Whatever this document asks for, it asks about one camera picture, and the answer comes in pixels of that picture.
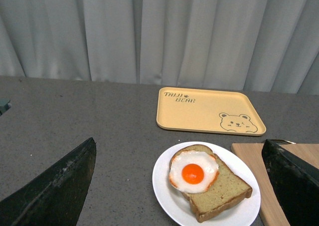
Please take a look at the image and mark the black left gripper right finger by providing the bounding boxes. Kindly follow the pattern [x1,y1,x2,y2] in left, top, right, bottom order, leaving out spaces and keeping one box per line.
[262,139,319,226]

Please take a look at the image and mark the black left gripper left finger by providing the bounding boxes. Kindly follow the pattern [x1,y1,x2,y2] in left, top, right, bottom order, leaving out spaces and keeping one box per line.
[0,138,96,226]

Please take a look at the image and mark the white round plate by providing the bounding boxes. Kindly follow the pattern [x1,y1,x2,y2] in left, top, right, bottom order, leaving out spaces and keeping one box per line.
[152,141,261,226]

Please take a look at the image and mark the bamboo cutting board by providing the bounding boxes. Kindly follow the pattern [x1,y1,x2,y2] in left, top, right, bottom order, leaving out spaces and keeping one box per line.
[231,143,319,226]

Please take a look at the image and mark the bottom bread slice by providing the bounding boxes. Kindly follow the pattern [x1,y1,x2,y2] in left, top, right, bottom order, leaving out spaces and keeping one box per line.
[169,144,253,223]

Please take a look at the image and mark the fried egg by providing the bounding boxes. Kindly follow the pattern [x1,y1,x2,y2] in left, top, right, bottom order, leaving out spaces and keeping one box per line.
[168,150,219,194]

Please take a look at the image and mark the yellow bear tray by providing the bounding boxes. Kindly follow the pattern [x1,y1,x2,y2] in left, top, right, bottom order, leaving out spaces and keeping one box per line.
[157,87,266,136]

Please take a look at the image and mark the grey-green object at table edge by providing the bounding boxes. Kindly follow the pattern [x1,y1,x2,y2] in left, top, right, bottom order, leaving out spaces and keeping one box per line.
[0,98,11,115]

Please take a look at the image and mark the grey curtain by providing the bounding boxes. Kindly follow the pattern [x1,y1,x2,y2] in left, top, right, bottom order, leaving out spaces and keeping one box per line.
[0,0,319,95]

